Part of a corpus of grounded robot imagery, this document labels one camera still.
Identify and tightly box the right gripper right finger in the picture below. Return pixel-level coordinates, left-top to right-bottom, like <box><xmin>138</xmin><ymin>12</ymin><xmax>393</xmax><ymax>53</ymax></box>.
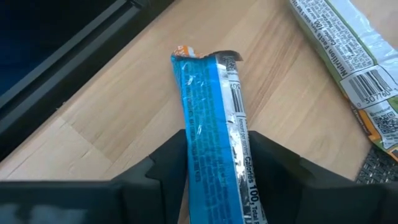
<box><xmin>248</xmin><ymin>130</ymin><xmax>398</xmax><ymax>224</ymax></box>

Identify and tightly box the blue granola bar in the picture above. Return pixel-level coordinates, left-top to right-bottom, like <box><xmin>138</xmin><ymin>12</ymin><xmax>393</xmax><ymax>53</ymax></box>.
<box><xmin>170</xmin><ymin>45</ymin><xmax>268</xmax><ymax>224</ymax></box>

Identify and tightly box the grey woven placemat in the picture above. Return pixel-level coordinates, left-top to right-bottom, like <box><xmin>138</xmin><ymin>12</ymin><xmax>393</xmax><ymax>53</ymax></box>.
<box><xmin>354</xmin><ymin>144</ymin><xmax>398</xmax><ymax>185</ymax></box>

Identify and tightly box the black table frame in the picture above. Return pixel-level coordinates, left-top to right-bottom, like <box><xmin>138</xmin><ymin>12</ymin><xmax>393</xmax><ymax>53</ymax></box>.
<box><xmin>0</xmin><ymin>0</ymin><xmax>175</xmax><ymax>162</ymax></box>

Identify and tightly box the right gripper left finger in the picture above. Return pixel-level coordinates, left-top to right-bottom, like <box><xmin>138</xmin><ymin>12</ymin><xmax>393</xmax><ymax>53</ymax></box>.
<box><xmin>111</xmin><ymin>129</ymin><xmax>188</xmax><ymax>224</ymax></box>

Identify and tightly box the green granola bar silver back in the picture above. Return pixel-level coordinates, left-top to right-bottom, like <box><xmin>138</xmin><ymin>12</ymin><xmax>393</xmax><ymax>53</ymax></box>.
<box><xmin>289</xmin><ymin>0</ymin><xmax>398</xmax><ymax>162</ymax></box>

